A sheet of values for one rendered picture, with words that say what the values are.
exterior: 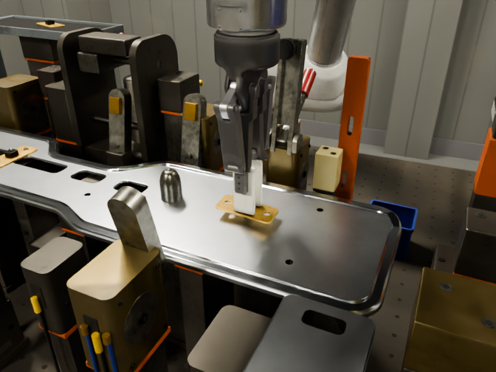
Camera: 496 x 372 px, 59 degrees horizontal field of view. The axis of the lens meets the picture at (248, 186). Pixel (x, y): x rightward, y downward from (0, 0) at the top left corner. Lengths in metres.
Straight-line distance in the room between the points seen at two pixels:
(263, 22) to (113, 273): 0.30
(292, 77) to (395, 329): 0.51
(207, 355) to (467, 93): 2.99
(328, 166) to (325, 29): 0.62
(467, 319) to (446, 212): 0.88
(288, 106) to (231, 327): 0.36
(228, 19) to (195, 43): 3.22
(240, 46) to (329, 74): 0.83
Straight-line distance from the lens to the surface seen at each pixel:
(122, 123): 0.85
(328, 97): 1.35
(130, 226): 0.47
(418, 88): 3.15
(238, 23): 0.48
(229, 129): 0.50
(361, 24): 3.24
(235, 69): 0.49
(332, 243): 0.58
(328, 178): 0.67
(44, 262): 0.61
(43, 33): 1.14
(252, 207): 0.59
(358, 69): 0.65
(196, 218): 0.62
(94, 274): 0.48
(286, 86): 0.69
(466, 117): 3.35
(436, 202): 1.34
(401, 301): 0.97
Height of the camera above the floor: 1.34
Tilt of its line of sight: 29 degrees down
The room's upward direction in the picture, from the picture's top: straight up
